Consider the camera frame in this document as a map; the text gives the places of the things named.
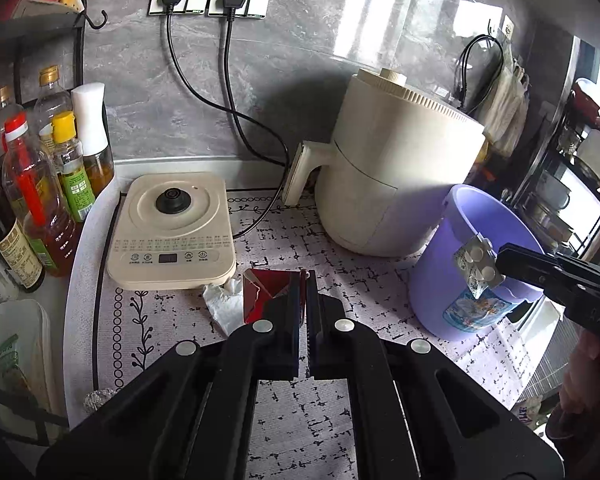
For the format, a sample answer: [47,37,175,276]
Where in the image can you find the aluminium foil ball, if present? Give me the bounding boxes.
[83,388,117,414]

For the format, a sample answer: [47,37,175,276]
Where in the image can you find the black power cable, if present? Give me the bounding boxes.
[221,0,289,168]
[159,0,293,241]

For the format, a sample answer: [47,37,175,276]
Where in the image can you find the patterned white table mat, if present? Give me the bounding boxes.
[61,186,546,480]

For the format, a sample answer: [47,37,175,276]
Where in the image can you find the red cap oil bottle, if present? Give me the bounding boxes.
[2,112,80,278]

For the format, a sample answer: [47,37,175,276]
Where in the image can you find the purple plastic bucket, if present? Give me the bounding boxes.
[408,184,543,341]

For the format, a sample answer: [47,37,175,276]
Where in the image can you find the white plastic food container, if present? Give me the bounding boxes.
[0,299,61,415]

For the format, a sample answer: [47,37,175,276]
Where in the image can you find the cream induction cooker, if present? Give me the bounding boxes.
[106,172,236,290]

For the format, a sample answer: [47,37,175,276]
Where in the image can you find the black metal kitchen rack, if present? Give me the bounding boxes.
[0,10,108,446]

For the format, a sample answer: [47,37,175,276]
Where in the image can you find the cream air fryer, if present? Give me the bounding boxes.
[282,68,484,257]

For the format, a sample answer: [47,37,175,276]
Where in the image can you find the white pill blister pack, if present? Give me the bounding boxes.
[453,233,504,299]

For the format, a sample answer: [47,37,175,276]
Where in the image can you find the person's right hand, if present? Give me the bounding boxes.
[559,330,600,414]

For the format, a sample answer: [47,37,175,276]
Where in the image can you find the dark soy sauce bottle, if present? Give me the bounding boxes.
[0,185,45,292]

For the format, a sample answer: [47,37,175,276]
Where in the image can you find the hanging plastic bags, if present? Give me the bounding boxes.
[477,49,529,159]

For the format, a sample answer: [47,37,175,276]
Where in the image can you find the gold cap clear bottle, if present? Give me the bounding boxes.
[33,65,72,136]

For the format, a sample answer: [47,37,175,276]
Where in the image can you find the white top oil dispenser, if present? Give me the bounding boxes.
[71,82,114,196]

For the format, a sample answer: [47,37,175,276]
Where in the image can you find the red paper box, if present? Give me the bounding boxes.
[242,269,309,324]

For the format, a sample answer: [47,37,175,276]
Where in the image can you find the black dish shelf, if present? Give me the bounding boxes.
[512,78,600,264]

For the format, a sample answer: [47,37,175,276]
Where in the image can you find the yellow cap green label bottle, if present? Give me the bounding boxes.
[52,110,95,223]

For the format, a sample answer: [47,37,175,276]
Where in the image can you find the hanging black cable loop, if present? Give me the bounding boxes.
[454,32,506,116]

